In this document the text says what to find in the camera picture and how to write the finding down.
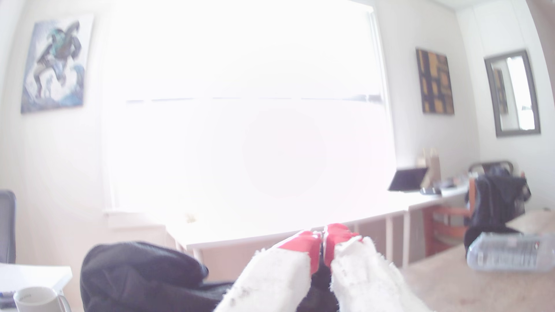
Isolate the grey framed wall mirror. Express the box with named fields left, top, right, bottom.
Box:
left=484, top=49, right=541, bottom=138

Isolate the small white table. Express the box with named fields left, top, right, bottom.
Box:
left=0, top=263, right=73, bottom=300

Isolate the dark yellow wall painting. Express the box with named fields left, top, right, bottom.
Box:
left=415, top=48, right=455, bottom=115

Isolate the bright window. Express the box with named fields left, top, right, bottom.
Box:
left=102, top=0, right=397, bottom=219

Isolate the black laptop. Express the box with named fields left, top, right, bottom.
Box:
left=388, top=167, right=429, bottom=192

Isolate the white ceramic mug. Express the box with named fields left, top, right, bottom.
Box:
left=13, top=286, right=72, bottom=312

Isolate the clear plastic water bottle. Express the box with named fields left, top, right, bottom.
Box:
left=466, top=232, right=555, bottom=273

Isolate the reddish wooden chair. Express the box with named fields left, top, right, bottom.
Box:
left=423, top=178, right=478, bottom=257

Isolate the grey chair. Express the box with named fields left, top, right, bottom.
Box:
left=0, top=190, right=17, bottom=264

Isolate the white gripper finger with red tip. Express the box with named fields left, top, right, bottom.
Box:
left=214, top=231, right=323, bottom=312
left=324, top=223, right=434, bottom=312

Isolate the brown paper bag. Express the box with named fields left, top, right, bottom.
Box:
left=417, top=147, right=442, bottom=189

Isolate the blue figure wall poster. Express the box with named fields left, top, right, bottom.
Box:
left=20, top=13, right=95, bottom=114

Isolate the long white desk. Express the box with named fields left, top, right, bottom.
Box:
left=167, top=184, right=471, bottom=267

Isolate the black jacket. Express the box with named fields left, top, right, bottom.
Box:
left=464, top=172, right=532, bottom=253

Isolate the black cloth garment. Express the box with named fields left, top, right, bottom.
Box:
left=80, top=241, right=340, bottom=312

